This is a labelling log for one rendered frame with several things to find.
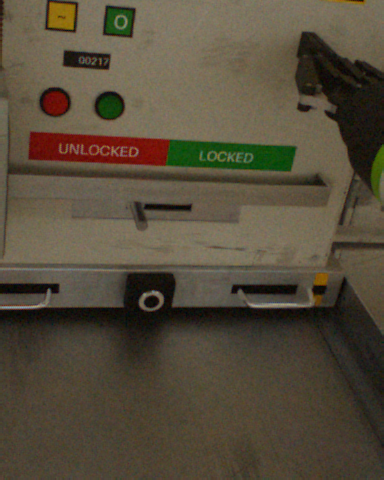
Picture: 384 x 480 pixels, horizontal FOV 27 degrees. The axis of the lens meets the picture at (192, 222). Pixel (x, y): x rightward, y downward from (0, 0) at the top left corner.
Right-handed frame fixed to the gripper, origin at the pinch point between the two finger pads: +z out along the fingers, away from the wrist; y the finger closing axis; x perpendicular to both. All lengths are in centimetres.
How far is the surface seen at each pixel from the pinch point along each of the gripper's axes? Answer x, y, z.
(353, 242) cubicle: -43, 29, 30
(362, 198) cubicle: -33, 27, 28
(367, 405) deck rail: -37.9, 11.0, -15.1
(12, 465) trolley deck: -38, -31, -21
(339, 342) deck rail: -37.9, 12.0, -3.5
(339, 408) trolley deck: -38.3, 7.4, -15.1
